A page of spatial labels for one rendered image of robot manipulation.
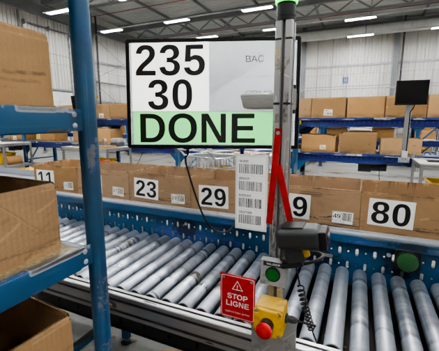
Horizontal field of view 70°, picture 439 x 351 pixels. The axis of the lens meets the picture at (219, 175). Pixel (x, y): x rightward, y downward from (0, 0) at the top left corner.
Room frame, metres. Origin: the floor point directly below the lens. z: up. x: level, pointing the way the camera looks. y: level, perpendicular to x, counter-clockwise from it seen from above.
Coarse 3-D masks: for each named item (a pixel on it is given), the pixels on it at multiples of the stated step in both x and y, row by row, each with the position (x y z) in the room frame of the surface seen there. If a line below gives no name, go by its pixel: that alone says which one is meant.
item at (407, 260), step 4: (400, 256) 1.08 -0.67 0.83; (404, 256) 1.08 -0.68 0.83; (408, 256) 1.07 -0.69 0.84; (412, 256) 1.07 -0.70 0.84; (396, 260) 1.09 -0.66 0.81; (400, 260) 1.08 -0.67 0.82; (404, 260) 1.08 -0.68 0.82; (408, 260) 1.07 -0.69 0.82; (412, 260) 1.07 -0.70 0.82; (416, 260) 1.06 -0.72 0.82; (400, 264) 1.08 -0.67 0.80; (404, 264) 1.07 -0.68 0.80; (408, 264) 1.07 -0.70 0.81; (412, 264) 1.06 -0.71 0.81; (416, 264) 1.06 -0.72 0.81; (400, 268) 1.08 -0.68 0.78; (404, 268) 1.07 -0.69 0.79; (408, 268) 1.07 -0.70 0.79; (412, 268) 1.06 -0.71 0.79; (416, 268) 1.06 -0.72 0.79
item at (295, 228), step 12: (288, 228) 0.68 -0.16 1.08; (300, 228) 0.67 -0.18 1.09; (312, 228) 0.66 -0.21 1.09; (324, 228) 0.67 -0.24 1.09; (276, 240) 0.69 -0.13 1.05; (288, 240) 0.67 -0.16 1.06; (300, 240) 0.66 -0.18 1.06; (312, 240) 0.65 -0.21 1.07; (324, 240) 0.64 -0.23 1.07; (288, 252) 0.69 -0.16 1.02; (300, 252) 0.68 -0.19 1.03; (288, 264) 0.68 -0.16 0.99; (300, 264) 0.67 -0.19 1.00
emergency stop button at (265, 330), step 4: (260, 324) 0.66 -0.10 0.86; (264, 324) 0.65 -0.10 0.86; (256, 328) 0.66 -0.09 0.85; (260, 328) 0.65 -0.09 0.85; (264, 328) 0.65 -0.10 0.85; (268, 328) 0.65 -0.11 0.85; (256, 332) 0.66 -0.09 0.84; (260, 332) 0.65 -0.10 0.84; (264, 332) 0.65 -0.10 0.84; (268, 332) 0.64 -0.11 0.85; (260, 336) 0.65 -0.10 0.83; (264, 336) 0.65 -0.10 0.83; (268, 336) 0.64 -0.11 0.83
